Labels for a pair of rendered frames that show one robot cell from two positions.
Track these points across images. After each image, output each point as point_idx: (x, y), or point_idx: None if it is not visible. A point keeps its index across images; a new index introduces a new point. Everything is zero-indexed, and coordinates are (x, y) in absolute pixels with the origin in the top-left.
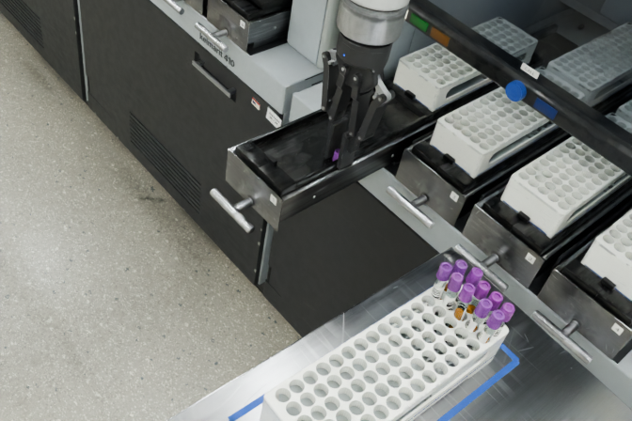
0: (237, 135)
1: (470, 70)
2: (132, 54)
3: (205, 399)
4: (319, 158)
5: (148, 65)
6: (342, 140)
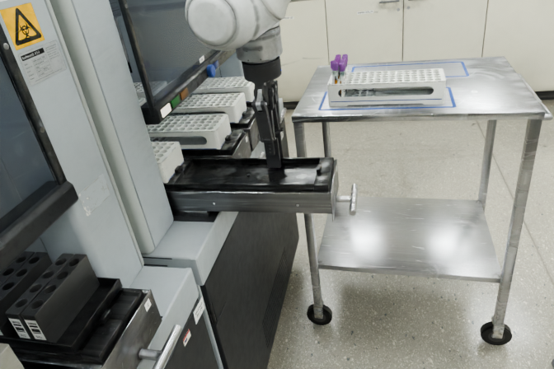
0: None
1: None
2: None
3: (460, 112)
4: (284, 170)
5: None
6: (280, 137)
